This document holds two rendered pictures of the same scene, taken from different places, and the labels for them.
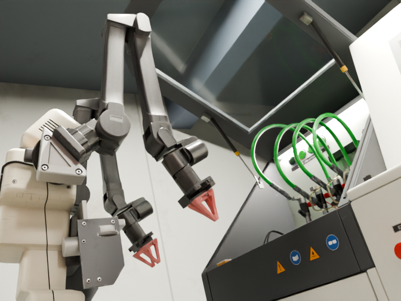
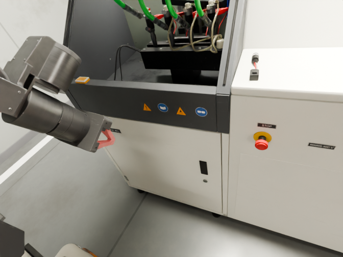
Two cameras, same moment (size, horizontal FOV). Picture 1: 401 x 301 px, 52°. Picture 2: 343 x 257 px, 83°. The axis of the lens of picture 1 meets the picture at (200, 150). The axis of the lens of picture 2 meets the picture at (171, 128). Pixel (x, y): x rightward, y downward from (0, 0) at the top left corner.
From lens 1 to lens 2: 0.88 m
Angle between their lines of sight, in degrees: 71
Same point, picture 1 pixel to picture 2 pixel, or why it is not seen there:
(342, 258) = (205, 122)
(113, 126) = not seen: outside the picture
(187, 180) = (71, 135)
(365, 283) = (217, 138)
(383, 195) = (265, 104)
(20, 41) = not seen: outside the picture
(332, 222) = (206, 101)
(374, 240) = (237, 124)
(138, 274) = not seen: outside the picture
